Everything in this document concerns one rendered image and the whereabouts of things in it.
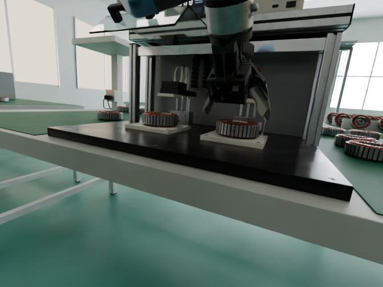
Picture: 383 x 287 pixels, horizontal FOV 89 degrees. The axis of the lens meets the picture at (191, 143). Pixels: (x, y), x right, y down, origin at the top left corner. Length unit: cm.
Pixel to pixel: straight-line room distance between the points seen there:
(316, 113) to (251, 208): 38
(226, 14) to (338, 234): 32
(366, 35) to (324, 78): 680
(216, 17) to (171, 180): 26
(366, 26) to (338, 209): 724
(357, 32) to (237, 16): 709
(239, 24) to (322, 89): 34
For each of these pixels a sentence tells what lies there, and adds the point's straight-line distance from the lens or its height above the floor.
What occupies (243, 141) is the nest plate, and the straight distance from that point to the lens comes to 46.
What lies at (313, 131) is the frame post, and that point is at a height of 81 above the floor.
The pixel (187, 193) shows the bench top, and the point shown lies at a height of 72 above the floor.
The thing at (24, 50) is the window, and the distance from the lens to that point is 544.
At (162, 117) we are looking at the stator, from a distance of 58.
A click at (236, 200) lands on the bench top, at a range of 30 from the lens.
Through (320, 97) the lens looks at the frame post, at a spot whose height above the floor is 90.
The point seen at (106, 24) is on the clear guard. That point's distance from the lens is 60.
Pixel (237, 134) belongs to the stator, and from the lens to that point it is 49.
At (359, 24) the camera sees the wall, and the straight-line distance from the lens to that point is 745.
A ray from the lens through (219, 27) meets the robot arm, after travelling 35.
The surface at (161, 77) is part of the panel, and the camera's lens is 93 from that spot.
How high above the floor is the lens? 86
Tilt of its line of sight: 12 degrees down
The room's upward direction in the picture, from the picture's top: 4 degrees clockwise
